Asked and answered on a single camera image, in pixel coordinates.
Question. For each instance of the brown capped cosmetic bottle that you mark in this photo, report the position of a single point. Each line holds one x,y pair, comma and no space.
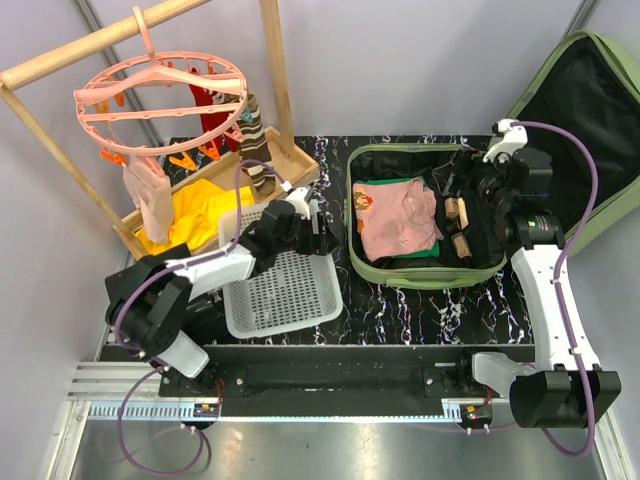
461,246

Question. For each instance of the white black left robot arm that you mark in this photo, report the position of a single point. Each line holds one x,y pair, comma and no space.
184,355

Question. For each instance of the orange clothespin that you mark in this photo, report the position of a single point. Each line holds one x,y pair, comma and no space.
183,160

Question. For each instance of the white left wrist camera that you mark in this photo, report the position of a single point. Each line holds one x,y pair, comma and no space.
299,198

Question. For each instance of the yellow shorts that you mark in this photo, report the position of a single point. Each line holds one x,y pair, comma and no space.
198,208

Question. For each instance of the beige cosmetic bottle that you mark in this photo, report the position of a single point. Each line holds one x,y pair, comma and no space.
456,212

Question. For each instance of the pale pink garment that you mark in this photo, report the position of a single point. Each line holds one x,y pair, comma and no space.
150,190

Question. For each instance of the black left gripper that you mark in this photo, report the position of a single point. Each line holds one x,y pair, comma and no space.
318,244

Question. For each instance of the black box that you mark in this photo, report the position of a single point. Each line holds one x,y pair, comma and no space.
200,305

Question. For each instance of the pink round clip hanger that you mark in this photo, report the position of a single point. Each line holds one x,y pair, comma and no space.
166,87

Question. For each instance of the brown striped sock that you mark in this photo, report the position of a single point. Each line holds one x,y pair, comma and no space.
254,146

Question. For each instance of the pink sweater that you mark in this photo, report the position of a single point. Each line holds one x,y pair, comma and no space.
397,220

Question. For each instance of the green shirt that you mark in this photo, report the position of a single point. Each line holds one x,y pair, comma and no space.
425,250

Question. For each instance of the teal clothespin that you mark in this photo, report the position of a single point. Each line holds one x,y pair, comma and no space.
246,116

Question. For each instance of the green hard-shell suitcase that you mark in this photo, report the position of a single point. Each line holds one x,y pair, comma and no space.
588,86

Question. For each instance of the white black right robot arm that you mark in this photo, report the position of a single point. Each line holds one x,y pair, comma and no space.
566,386

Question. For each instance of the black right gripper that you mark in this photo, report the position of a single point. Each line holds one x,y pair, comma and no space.
464,163

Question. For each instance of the wooden clothes rack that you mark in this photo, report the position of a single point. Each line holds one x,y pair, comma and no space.
219,162

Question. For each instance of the aluminium frame rail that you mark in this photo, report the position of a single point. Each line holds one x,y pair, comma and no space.
122,390

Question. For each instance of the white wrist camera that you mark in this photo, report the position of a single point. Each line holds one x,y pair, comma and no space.
510,138
299,198

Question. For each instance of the white plastic mesh basket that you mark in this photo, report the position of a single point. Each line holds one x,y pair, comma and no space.
268,289

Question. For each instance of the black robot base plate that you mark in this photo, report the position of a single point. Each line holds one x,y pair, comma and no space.
339,383

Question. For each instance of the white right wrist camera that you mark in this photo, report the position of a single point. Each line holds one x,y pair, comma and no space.
510,138

